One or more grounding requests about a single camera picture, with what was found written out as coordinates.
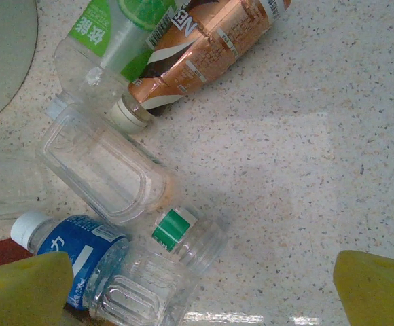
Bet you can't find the white plastic bin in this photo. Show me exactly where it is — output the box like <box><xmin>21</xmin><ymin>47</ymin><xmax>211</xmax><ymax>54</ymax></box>
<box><xmin>0</xmin><ymin>0</ymin><xmax>38</xmax><ymax>126</ymax></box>

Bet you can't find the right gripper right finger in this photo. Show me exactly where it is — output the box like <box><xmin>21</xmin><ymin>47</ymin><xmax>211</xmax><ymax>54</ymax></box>
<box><xmin>332</xmin><ymin>250</ymin><xmax>394</xmax><ymax>326</ymax></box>

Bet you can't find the green label clear bottle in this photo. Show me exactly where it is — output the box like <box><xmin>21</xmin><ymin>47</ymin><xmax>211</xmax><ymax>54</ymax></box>
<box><xmin>46</xmin><ymin>0</ymin><xmax>181</xmax><ymax>120</ymax></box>

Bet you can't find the copper brown coffee bottle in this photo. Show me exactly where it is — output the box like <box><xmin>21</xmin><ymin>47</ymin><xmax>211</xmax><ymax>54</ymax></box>
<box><xmin>110</xmin><ymin>0</ymin><xmax>295</xmax><ymax>132</ymax></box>

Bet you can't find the clear bottle peach base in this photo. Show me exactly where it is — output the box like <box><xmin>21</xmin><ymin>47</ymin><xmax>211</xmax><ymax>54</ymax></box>
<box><xmin>35</xmin><ymin>103</ymin><xmax>181</xmax><ymax>225</ymax></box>

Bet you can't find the red gold label bottle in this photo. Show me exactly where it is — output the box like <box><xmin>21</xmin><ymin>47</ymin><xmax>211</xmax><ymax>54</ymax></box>
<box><xmin>0</xmin><ymin>237</ymin><xmax>38</xmax><ymax>272</ymax></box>

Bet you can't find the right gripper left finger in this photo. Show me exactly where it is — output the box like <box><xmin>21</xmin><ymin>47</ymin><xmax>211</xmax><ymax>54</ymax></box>
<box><xmin>0</xmin><ymin>251</ymin><xmax>75</xmax><ymax>326</ymax></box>

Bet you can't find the blue label clear bottle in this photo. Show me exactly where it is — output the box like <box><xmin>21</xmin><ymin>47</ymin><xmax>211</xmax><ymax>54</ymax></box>
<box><xmin>10</xmin><ymin>210</ymin><xmax>201</xmax><ymax>323</ymax></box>

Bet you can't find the small clear green band bottle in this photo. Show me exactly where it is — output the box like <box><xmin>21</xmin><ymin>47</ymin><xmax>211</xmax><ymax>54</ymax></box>
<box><xmin>151</xmin><ymin>205</ymin><xmax>230</xmax><ymax>276</ymax></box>

